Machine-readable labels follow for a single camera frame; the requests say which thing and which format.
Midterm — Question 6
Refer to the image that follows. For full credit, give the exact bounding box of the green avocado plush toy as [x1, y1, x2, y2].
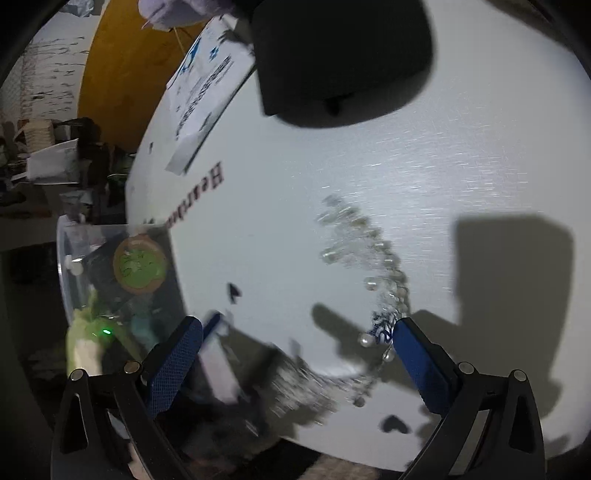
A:
[65, 288, 142, 376]

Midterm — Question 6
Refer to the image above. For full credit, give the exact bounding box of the beaded pearl necklace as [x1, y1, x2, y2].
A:
[267, 193, 412, 416]

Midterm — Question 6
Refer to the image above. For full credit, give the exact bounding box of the purple plush toy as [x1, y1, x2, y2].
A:
[137, 0, 235, 29]

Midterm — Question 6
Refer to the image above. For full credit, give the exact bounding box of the clear plastic storage bin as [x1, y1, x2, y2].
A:
[56, 216, 185, 362]

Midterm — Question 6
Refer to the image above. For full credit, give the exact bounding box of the white shopping bag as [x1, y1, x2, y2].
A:
[26, 139, 80, 185]

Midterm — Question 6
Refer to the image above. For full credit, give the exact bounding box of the white blue printed package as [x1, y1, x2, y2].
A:
[165, 15, 254, 175]

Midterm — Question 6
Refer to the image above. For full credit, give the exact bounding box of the black sun visor cap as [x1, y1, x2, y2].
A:
[243, 0, 434, 129]

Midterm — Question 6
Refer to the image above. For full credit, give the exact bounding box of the macrame wall hanging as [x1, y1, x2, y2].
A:
[18, 34, 91, 121]

